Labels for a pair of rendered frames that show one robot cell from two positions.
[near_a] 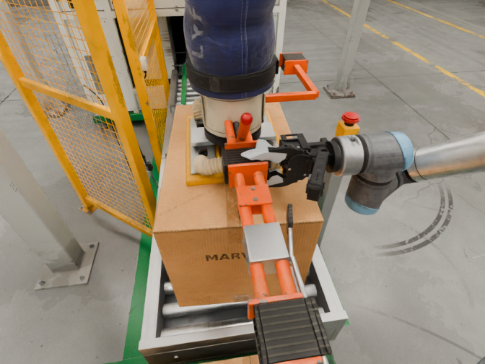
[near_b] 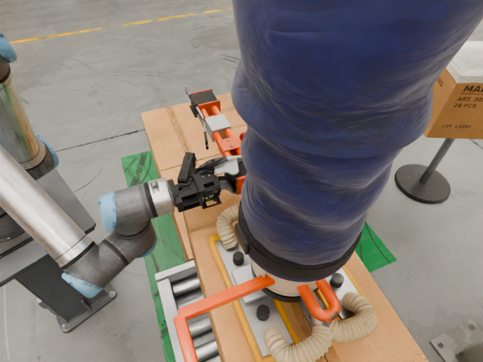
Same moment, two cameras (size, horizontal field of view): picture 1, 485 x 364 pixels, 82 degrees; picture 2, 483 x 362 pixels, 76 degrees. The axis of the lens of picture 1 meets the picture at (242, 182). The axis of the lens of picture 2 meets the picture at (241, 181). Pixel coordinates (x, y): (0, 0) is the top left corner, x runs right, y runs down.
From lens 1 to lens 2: 1.06 m
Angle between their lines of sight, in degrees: 88
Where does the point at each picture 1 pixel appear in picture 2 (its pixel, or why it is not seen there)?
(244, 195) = (236, 141)
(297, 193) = (201, 221)
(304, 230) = not seen: hidden behind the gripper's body
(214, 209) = not seen: hidden behind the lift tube
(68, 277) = (454, 340)
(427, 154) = (73, 228)
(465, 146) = (50, 202)
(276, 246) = (211, 120)
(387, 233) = not seen: outside the picture
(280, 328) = (206, 95)
